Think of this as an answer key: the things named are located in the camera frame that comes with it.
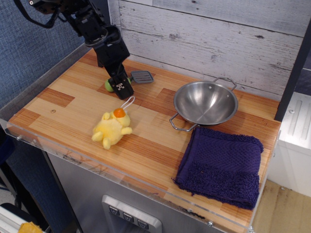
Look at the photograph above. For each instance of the black vertical post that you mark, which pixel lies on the black vertical post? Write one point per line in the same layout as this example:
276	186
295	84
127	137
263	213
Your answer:
293	79
101	32

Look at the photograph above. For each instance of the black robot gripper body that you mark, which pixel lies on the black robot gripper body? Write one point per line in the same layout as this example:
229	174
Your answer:
111	50

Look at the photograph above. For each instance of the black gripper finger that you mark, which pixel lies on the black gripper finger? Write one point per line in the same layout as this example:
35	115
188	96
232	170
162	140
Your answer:
118	86
128	88

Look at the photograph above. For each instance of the stainless steel pot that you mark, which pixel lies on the stainless steel pot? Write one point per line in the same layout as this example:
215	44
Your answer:
205	103

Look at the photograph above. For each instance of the yellow plush duck toy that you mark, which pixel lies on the yellow plush duck toy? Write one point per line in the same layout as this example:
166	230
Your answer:
113	126

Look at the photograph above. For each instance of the black vertical post left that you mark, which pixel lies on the black vertical post left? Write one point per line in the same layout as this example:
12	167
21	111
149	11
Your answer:
101	32

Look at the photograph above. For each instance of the stainless steel cabinet front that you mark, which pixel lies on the stainless steel cabinet front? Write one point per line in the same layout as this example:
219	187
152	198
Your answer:
84	188

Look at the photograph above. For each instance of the silver control panel with buttons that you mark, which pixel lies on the silver control panel with buttons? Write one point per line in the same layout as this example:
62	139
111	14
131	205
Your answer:
114	207

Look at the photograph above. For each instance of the yellow object bottom left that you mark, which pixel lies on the yellow object bottom left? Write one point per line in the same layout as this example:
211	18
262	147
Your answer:
29	227

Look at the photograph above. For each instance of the green handled grey spatula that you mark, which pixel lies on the green handled grey spatula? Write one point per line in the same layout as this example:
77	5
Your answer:
141	77

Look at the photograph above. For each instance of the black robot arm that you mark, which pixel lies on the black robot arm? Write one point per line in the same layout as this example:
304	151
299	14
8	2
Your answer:
91	20

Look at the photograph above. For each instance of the black vertical post right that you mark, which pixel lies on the black vertical post right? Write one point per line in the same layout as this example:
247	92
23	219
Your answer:
293	79

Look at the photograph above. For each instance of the purple folded towel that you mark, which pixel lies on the purple folded towel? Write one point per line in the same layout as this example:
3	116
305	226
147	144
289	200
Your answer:
222	166

